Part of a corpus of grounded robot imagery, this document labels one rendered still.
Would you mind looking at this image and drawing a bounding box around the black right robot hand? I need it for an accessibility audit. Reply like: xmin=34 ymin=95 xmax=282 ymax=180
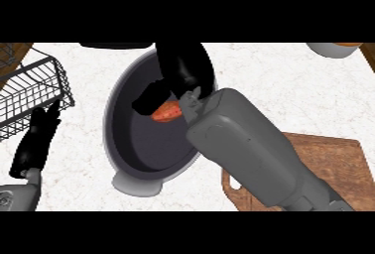
xmin=130 ymin=42 xmax=217 ymax=117

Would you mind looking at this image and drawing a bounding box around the orange sweet potato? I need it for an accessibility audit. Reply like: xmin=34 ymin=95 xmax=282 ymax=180
xmin=149 ymin=99 xmax=185 ymax=124

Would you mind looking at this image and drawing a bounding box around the dark grey pot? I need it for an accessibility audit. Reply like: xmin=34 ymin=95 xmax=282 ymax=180
xmin=101 ymin=49 xmax=220 ymax=198

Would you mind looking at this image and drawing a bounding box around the brown wooden cutting board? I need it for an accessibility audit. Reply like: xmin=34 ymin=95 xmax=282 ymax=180
xmin=220 ymin=132 xmax=375 ymax=212

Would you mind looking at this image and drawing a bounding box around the black flat object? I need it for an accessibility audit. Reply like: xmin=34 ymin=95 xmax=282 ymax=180
xmin=80 ymin=43 xmax=154 ymax=51

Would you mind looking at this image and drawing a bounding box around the grey bowl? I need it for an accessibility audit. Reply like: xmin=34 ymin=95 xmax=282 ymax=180
xmin=304 ymin=43 xmax=365 ymax=60

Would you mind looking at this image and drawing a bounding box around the brown wooden cabinet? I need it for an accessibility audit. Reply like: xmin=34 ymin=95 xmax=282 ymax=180
xmin=0 ymin=43 xmax=36 ymax=89

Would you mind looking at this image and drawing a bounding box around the black wire basket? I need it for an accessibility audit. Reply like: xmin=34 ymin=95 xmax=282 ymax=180
xmin=0 ymin=43 xmax=77 ymax=143

